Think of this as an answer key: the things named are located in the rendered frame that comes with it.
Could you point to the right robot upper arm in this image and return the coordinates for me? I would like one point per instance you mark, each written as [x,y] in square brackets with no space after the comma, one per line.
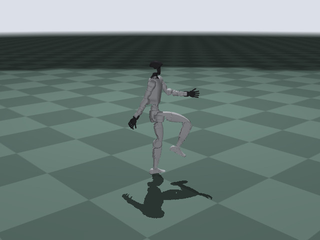
[150,86]

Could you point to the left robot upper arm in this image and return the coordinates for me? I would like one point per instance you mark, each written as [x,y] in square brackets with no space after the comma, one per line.
[168,91]

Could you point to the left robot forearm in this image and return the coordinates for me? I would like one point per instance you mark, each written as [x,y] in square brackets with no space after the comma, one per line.
[178,93]

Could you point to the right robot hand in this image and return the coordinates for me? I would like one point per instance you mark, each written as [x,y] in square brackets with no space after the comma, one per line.
[132,122]

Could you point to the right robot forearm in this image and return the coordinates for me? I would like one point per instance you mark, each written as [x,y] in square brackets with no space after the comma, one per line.
[141,108]

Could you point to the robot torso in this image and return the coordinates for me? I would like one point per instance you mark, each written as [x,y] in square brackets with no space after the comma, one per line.
[155,97]

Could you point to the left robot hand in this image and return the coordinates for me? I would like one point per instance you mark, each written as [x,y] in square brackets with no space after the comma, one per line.
[192,93]

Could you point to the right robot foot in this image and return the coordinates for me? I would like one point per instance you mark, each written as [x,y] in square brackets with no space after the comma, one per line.
[178,151]

